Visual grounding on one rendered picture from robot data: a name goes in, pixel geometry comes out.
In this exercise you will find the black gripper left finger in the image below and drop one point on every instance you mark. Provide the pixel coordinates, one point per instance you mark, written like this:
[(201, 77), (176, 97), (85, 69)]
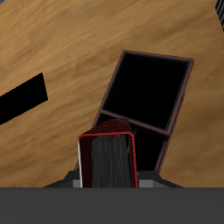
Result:
[(68, 180)]

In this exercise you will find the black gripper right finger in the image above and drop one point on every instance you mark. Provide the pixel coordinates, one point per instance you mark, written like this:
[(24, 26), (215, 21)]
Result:
[(151, 180)]

